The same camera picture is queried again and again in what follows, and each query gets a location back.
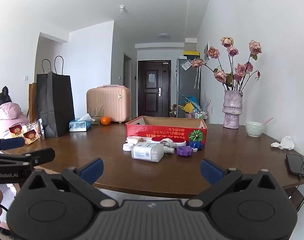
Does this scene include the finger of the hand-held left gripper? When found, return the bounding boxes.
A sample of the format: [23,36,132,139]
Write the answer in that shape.
[0,148,55,167]
[0,137,25,153]

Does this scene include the dark wooden door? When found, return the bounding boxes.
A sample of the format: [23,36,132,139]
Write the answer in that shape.
[138,60,172,118]

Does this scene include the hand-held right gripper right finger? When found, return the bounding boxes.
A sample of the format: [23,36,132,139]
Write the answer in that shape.
[187,158,284,212]

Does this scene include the white plastic bottle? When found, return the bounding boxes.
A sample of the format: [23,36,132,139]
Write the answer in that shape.
[131,141,165,161]

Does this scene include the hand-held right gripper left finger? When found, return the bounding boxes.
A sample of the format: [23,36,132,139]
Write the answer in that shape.
[21,158,120,212]

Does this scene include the white lint brush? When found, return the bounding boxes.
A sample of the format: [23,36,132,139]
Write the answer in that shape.
[139,134,187,147]

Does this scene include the red label snack packet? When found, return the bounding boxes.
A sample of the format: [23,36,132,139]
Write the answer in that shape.
[22,129,41,145]
[8,124,27,137]

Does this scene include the grey refrigerator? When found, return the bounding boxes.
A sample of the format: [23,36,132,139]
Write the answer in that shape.
[176,57,201,118]

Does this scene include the red cardboard box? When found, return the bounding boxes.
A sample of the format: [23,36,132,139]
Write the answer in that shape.
[125,116,208,147]

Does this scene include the pink speckled vase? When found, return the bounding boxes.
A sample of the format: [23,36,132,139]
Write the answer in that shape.
[222,90,243,129]

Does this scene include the dried pink roses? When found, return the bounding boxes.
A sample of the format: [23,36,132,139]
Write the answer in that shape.
[191,36,264,92]

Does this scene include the pink suitcase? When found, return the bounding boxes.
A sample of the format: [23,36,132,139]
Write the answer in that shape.
[86,85,131,123]

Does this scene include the white tape roll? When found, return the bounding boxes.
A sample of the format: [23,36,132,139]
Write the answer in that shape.
[160,140,176,154]

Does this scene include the black phone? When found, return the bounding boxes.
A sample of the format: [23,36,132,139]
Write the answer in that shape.
[285,153,304,178]

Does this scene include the blue tissue pack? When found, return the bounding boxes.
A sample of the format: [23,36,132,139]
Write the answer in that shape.
[69,113,95,132]

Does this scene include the black charging cable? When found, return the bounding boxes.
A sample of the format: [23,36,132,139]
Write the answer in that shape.
[288,174,304,209]

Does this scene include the clear organizer with bottles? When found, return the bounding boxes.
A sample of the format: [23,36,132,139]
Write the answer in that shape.
[184,109,209,120]

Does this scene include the blue round lid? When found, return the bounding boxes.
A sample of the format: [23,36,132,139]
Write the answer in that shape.
[189,141,204,151]

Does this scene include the brown paper bag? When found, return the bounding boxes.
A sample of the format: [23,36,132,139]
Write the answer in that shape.
[28,82,38,123]

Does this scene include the purple round lid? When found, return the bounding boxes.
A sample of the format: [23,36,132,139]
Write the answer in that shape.
[177,146,193,157]

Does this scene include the pale green bowl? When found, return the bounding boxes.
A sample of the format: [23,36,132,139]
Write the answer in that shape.
[245,121,265,138]

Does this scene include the clear glass container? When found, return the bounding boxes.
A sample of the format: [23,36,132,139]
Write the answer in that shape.
[88,106,104,124]

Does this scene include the crumpled white tissue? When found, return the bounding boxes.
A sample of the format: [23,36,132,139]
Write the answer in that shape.
[271,136,295,151]

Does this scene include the black paper bag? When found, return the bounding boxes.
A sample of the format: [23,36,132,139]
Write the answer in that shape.
[36,56,75,138]

